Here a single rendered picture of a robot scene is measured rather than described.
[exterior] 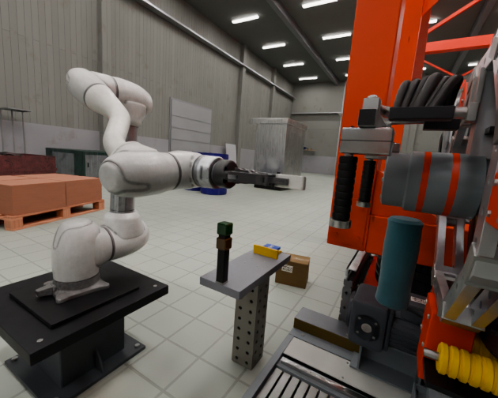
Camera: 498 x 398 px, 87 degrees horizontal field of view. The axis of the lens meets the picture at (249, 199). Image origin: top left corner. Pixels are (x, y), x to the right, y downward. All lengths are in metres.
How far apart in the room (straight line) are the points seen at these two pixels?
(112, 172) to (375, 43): 1.05
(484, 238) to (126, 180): 0.63
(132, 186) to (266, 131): 7.02
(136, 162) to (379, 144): 0.50
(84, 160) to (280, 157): 4.69
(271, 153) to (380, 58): 6.34
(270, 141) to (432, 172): 6.90
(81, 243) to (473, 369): 1.15
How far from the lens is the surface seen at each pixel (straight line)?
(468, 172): 0.68
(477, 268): 0.49
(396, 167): 0.68
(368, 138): 0.55
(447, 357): 0.70
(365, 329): 1.11
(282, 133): 7.34
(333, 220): 0.57
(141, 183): 0.63
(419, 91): 0.56
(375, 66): 1.24
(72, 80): 1.17
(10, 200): 3.41
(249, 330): 1.21
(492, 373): 0.71
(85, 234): 1.17
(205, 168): 0.69
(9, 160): 5.40
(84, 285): 1.23
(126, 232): 1.26
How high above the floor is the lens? 0.88
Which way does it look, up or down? 9 degrees down
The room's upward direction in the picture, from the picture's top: 4 degrees clockwise
